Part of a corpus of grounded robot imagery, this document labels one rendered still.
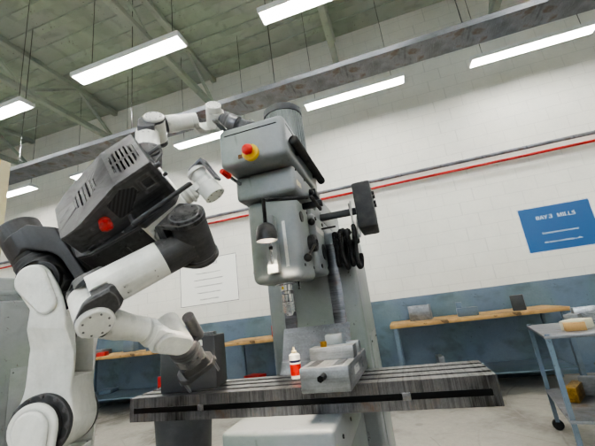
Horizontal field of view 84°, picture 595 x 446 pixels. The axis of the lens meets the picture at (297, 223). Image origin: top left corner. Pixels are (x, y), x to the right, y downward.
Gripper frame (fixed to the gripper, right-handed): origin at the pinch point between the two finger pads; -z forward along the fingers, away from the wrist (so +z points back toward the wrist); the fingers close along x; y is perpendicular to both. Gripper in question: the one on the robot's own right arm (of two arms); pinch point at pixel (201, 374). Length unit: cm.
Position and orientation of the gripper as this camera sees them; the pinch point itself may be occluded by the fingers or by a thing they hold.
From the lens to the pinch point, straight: 124.0
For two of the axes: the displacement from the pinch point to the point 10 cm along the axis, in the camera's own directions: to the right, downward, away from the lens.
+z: -1.5, -7.8, -6.0
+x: 7.7, -4.8, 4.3
